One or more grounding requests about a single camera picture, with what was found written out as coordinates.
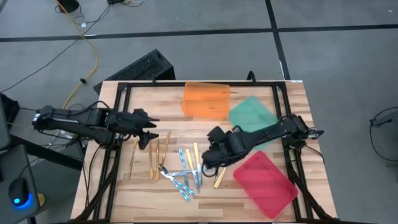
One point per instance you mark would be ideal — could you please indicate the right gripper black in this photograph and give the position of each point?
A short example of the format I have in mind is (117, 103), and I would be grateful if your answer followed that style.
(231, 149)

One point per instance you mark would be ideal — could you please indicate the black floor device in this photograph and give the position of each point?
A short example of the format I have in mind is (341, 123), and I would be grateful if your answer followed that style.
(115, 1)

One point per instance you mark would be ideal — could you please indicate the black round floor object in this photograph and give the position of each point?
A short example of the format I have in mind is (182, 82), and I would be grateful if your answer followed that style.
(68, 4)

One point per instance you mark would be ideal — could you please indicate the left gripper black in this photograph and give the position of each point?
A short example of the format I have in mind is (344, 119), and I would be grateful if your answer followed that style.
(124, 123)

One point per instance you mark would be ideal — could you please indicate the grey side table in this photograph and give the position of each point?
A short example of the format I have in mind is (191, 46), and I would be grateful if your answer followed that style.
(12, 161)

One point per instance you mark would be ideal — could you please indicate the black side stand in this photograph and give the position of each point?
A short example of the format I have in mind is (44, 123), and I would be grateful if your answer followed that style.
(46, 154)

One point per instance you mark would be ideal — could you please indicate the grey stand base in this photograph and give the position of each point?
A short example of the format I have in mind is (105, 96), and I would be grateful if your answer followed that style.
(385, 119)

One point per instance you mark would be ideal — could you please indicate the wooden chopsticks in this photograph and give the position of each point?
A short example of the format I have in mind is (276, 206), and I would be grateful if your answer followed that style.
(166, 147)
(133, 158)

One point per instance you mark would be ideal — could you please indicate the black table clamp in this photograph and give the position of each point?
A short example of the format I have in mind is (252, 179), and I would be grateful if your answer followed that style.
(252, 74)

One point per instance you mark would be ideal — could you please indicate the yellow disc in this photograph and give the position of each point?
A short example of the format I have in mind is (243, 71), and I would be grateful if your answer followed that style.
(41, 199)

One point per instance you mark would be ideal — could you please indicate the green translucent plastic tray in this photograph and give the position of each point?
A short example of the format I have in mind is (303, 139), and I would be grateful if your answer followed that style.
(252, 112)

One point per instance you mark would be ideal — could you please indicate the black computer mouse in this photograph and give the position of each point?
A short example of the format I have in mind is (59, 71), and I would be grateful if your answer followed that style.
(18, 191)

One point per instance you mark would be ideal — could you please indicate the black perforated box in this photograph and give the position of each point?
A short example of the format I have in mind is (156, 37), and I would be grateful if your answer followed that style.
(146, 67)

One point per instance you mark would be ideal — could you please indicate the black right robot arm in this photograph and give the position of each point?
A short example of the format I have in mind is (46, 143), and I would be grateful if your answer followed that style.
(280, 129)

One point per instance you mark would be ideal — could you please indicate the orange translucent plastic tray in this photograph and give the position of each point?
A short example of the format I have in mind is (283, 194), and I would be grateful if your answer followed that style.
(205, 99)

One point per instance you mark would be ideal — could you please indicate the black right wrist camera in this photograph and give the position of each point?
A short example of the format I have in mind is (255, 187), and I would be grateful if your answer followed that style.
(219, 134)

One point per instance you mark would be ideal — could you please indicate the red translucent plastic tray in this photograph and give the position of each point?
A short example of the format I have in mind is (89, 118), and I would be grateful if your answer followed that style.
(264, 186)

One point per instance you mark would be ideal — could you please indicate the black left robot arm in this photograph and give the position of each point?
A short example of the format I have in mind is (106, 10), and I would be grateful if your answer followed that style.
(77, 123)

